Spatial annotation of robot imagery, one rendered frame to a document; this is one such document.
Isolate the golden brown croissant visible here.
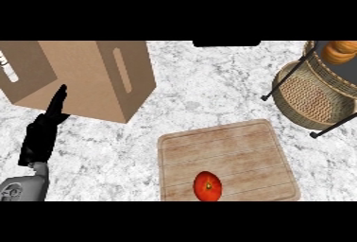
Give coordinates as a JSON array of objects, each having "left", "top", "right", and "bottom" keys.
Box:
[{"left": 318, "top": 40, "right": 357, "bottom": 66}]

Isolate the red tomato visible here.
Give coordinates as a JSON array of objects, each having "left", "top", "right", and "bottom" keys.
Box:
[{"left": 191, "top": 170, "right": 224, "bottom": 202}]

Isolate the black appliance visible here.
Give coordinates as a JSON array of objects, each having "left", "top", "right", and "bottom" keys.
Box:
[{"left": 191, "top": 40, "right": 262, "bottom": 48}]

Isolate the tiered wicker basket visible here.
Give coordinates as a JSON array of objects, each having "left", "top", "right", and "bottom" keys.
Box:
[{"left": 259, "top": 40, "right": 357, "bottom": 140}]

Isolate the brown cardboard box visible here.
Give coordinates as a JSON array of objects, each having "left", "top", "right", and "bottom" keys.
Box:
[{"left": 0, "top": 40, "right": 157, "bottom": 124}]

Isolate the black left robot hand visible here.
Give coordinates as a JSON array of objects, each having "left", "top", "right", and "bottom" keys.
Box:
[{"left": 16, "top": 83, "right": 70, "bottom": 167}]

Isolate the wooden cutting board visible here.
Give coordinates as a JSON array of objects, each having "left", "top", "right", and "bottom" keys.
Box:
[{"left": 156, "top": 118, "right": 302, "bottom": 202}]

